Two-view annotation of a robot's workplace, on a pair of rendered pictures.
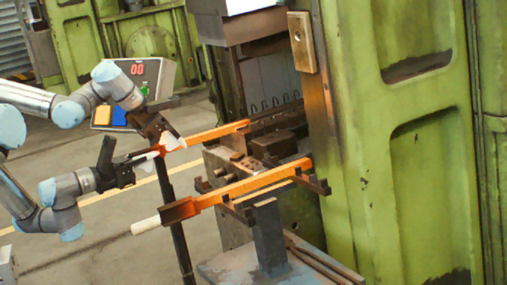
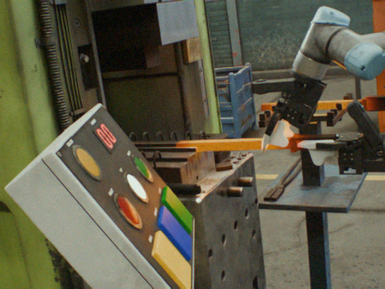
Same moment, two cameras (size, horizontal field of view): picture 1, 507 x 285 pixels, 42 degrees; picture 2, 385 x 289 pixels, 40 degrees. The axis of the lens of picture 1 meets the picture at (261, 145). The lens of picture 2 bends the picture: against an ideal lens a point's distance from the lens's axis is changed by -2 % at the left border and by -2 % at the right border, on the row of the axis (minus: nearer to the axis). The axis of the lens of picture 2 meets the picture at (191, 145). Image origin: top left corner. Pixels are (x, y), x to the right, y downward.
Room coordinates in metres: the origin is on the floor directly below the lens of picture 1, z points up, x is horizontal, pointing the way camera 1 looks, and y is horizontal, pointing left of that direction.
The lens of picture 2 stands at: (2.85, 1.16, 1.34)
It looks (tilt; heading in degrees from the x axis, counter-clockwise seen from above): 14 degrees down; 234
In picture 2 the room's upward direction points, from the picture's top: 8 degrees counter-clockwise
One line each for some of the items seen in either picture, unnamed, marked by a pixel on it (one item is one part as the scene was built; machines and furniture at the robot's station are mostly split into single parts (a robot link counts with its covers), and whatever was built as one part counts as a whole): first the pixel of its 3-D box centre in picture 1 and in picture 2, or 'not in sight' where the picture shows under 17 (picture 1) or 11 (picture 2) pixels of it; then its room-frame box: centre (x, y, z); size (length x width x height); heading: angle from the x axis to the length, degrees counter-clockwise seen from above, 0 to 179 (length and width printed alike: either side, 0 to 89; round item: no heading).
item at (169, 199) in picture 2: not in sight; (175, 211); (2.38, 0.42, 1.01); 0.07 x 0.05 x 0.07; 52
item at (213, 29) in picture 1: (266, 15); (107, 30); (2.17, -0.09, 1.32); 0.42 x 0.20 x 0.10; 117
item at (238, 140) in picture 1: (284, 119); (129, 162); (2.17, -0.09, 0.96); 0.42 x 0.20 x 0.09; 117
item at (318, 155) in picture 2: not in sight; (316, 153); (1.93, 0.36, 0.98); 0.09 x 0.03 x 0.06; 120
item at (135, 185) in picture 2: not in sight; (136, 187); (2.47, 0.47, 1.09); 0.05 x 0.03 x 0.04; 27
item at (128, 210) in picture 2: not in sight; (127, 211); (2.54, 0.55, 1.09); 0.05 x 0.03 x 0.04; 27
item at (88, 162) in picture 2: not in sight; (87, 162); (2.57, 0.52, 1.16); 0.05 x 0.03 x 0.04; 27
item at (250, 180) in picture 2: (230, 179); (245, 182); (1.94, 0.11, 0.87); 0.04 x 0.03 x 0.03; 117
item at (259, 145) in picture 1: (275, 146); (206, 147); (1.94, -0.04, 0.95); 0.12 x 0.08 x 0.06; 117
